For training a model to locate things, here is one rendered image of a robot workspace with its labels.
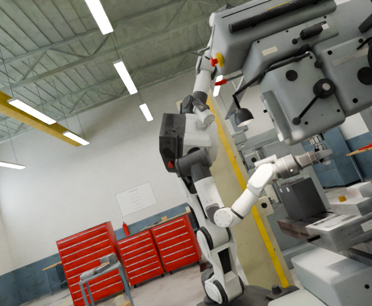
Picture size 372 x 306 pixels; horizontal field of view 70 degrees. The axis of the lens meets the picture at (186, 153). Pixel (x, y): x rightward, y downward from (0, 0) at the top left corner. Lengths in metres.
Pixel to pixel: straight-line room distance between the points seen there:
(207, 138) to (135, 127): 9.41
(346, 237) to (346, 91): 0.52
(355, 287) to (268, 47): 0.86
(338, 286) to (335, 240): 0.15
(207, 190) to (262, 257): 1.84
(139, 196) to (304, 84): 9.41
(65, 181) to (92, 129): 2.23
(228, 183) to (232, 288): 1.31
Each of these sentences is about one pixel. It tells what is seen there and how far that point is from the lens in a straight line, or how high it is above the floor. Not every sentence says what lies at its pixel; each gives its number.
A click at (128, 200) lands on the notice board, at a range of 10.32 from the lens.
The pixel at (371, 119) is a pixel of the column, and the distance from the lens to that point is 1.52.
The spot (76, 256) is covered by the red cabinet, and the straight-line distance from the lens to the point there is 6.14.
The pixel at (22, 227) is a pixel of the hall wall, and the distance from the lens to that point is 11.91.
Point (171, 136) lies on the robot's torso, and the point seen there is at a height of 1.57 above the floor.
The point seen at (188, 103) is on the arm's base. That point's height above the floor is 1.75.
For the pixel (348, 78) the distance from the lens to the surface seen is 1.18.
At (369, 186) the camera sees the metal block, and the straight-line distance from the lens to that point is 1.08.
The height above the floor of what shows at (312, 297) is 0.75.
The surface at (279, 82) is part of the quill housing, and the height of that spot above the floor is 1.54.
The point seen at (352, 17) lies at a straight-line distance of 1.32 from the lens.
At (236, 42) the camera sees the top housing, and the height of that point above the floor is 1.74.
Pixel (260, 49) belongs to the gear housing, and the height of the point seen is 1.68.
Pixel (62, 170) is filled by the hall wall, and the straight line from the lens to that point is 11.25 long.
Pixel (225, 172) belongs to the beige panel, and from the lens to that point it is 2.80.
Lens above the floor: 1.26
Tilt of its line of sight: 10 degrees up
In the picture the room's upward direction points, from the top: 21 degrees counter-clockwise
